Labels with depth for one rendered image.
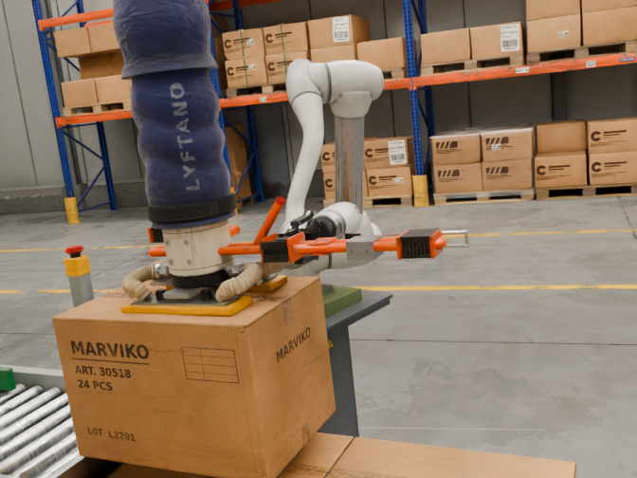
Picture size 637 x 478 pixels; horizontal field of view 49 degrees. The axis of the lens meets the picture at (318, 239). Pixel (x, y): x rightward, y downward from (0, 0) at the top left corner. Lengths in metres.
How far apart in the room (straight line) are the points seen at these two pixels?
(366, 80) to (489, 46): 6.49
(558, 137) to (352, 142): 6.96
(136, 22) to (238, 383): 0.87
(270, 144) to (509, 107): 3.59
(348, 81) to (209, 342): 1.04
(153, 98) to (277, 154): 9.16
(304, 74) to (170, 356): 1.03
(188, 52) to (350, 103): 0.77
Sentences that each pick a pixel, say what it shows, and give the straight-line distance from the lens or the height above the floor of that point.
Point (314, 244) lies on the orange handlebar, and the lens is 1.63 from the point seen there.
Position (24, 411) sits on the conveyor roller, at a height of 0.54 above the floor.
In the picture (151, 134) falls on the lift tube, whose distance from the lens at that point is 1.72.
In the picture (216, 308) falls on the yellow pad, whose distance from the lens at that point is 1.67.
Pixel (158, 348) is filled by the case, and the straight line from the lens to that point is 1.75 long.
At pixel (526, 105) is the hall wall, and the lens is 10.03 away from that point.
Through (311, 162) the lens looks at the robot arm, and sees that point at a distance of 2.13.
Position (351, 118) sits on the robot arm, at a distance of 2.35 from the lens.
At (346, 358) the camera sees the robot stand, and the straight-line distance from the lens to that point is 2.67.
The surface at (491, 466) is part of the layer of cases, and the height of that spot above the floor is 0.54.
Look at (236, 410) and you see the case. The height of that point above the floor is 0.81.
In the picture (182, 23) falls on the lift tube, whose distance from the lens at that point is 1.71.
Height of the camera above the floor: 1.51
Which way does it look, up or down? 12 degrees down
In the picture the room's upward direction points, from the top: 6 degrees counter-clockwise
